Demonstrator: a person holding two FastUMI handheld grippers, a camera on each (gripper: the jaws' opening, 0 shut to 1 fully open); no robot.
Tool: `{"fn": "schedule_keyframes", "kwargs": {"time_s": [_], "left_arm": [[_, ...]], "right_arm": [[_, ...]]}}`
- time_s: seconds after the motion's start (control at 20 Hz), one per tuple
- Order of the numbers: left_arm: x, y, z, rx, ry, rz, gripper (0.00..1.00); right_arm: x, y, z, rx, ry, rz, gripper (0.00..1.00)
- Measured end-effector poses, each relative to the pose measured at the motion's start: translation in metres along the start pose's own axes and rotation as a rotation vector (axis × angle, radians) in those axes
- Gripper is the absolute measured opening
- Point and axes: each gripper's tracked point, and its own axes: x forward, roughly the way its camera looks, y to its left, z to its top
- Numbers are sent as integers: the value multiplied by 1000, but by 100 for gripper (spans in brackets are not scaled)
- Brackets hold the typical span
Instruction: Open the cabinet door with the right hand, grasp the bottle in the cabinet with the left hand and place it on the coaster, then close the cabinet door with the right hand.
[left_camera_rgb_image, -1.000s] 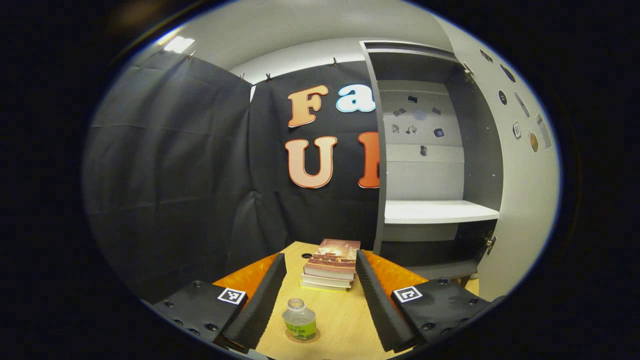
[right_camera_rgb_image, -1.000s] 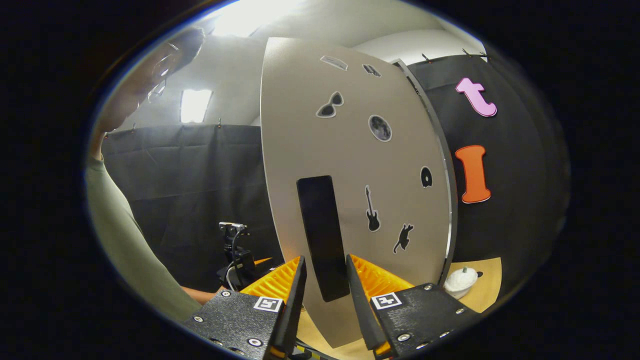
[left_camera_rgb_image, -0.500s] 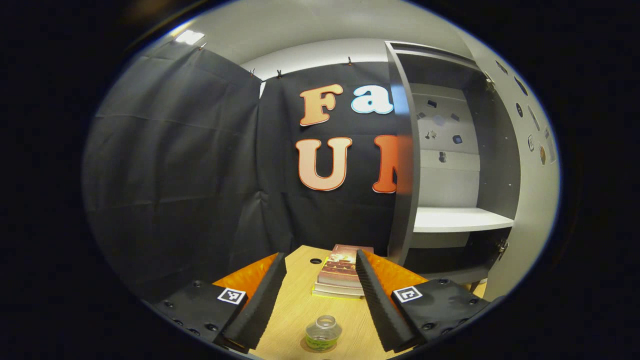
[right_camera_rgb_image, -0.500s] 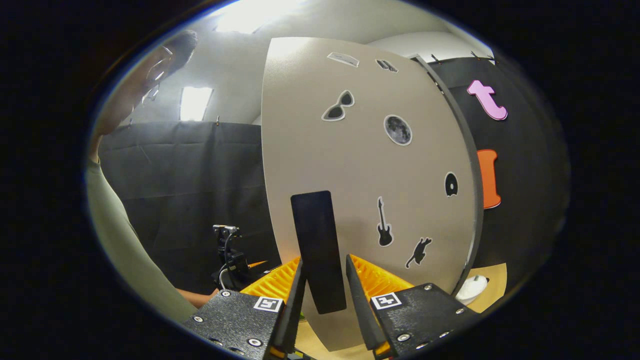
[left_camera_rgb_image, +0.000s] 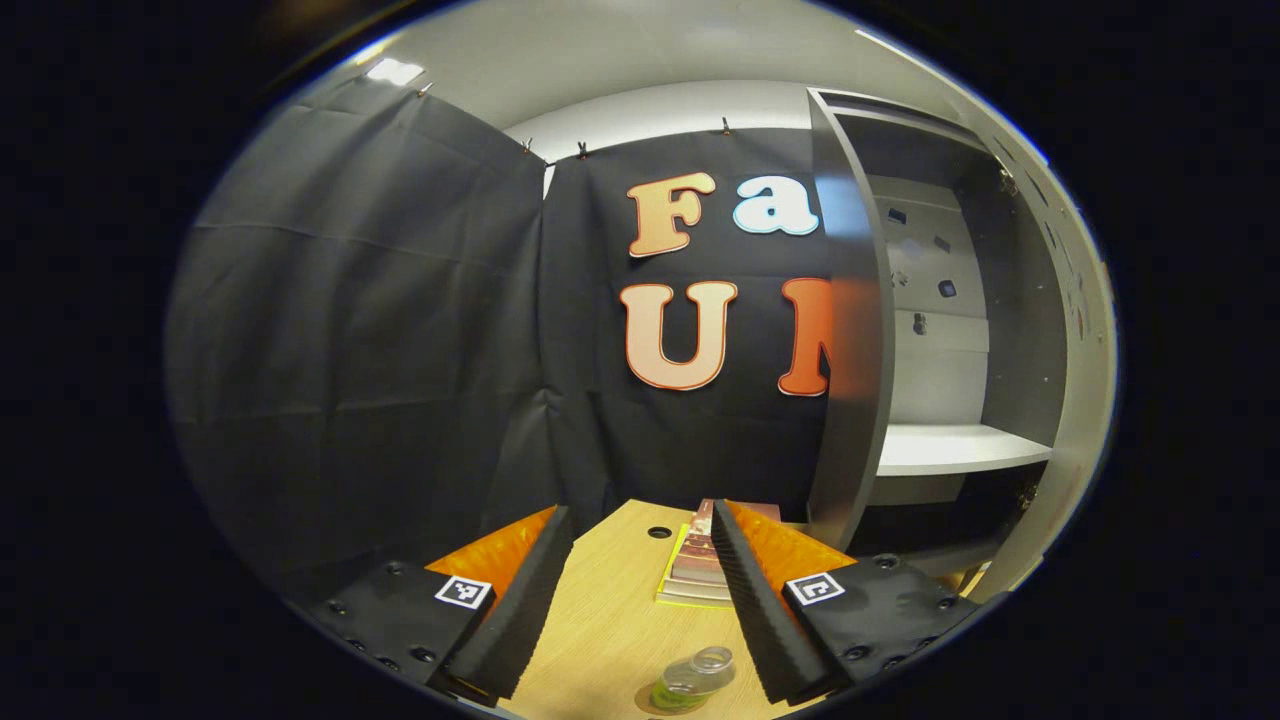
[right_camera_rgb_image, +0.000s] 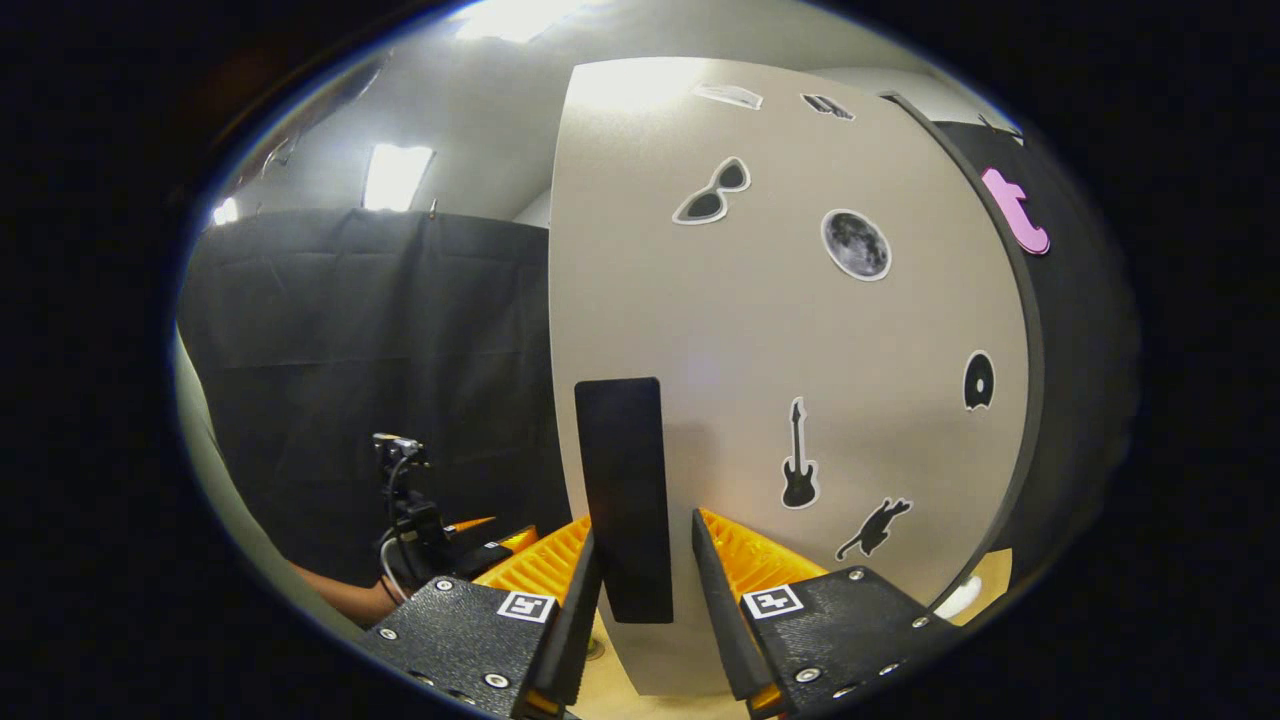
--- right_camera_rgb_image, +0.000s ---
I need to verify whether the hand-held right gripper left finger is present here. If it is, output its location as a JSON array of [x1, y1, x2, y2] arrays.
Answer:
[[360, 515, 604, 719]]

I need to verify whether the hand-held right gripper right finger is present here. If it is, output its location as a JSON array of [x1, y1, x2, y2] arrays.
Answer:
[[690, 507, 966, 719]]

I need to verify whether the black cabinet door handle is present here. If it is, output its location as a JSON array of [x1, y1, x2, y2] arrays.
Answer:
[[574, 377, 675, 625]]

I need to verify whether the beige cabinet door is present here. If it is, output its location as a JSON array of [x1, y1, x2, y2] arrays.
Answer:
[[548, 57, 1031, 698]]

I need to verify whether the grey cabinet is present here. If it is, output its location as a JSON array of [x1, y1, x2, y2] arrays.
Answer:
[[880, 90, 1048, 616]]

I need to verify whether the person's light clothing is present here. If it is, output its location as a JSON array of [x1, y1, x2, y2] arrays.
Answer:
[[175, 330, 366, 641]]

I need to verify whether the black backdrop cloth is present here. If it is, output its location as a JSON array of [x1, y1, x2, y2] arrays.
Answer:
[[175, 120, 1141, 591]]

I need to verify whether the white lidded bowl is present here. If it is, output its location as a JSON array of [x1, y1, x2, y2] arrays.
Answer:
[[935, 575, 984, 621]]

